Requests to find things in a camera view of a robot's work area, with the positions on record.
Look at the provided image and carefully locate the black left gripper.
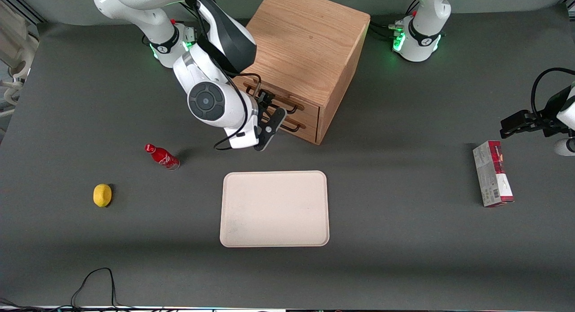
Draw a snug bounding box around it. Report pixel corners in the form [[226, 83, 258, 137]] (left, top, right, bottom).
[[500, 85, 574, 139]]

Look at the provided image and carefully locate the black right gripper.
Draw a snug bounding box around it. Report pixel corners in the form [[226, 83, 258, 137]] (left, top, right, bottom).
[[254, 91, 288, 151]]

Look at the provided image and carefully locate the wooden drawer with handle recess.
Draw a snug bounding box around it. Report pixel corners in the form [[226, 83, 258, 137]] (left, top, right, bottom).
[[234, 75, 320, 126], [270, 106, 319, 145]]

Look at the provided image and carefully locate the oak wooden drawer cabinet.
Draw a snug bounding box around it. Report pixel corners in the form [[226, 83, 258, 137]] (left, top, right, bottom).
[[233, 0, 371, 145]]

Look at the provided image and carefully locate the red and grey carton box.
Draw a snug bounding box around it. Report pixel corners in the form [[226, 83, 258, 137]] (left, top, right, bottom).
[[473, 140, 515, 208]]

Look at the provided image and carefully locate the cream rectangular plastic tray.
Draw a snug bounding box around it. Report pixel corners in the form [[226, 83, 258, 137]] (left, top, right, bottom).
[[220, 170, 330, 248]]

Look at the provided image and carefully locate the red cola bottle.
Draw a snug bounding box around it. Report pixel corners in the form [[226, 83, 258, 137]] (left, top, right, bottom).
[[144, 143, 181, 170]]

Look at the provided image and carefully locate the yellow lemon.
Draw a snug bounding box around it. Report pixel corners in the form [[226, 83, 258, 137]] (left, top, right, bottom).
[[93, 183, 112, 208]]

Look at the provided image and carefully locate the black cable loop on left arm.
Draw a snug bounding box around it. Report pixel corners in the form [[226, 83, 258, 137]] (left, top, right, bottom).
[[531, 68, 575, 117]]

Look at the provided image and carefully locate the black robot power cable bundle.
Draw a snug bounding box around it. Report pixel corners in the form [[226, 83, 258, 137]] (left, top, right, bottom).
[[368, 21, 405, 40]]

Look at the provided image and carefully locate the thin black looped cable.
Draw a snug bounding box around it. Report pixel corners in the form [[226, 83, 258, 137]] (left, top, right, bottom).
[[71, 267, 135, 312]]

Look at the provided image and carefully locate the white metal frame equipment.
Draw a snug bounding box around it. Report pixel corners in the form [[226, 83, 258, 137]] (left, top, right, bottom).
[[0, 0, 40, 119]]

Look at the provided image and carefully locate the dark aluminium frame rail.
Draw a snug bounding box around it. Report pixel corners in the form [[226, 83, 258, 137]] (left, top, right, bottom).
[[11, 0, 48, 25]]

